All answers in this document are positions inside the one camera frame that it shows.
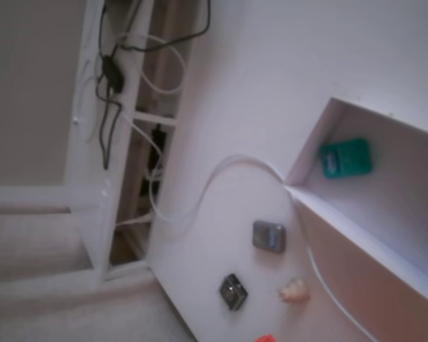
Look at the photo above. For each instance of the green cube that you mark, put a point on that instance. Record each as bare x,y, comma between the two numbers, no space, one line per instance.
349,158

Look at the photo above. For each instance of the small beige animal figurine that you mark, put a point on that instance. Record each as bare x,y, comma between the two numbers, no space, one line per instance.
295,291

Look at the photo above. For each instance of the black plug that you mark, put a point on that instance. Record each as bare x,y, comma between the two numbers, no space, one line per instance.
158,137

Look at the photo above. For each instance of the grey metal tin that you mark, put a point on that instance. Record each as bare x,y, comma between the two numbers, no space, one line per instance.
269,237

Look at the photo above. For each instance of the black power adapter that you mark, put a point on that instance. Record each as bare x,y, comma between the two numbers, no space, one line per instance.
112,75

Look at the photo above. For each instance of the white metal frame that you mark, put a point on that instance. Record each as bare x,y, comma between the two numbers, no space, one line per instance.
96,199

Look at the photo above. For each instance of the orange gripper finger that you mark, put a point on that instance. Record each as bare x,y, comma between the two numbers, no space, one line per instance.
264,338

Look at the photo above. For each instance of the dark square block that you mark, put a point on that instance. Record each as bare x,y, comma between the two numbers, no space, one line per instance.
233,292

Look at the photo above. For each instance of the white cardboard bin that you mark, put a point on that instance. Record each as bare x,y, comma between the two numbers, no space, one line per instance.
378,206

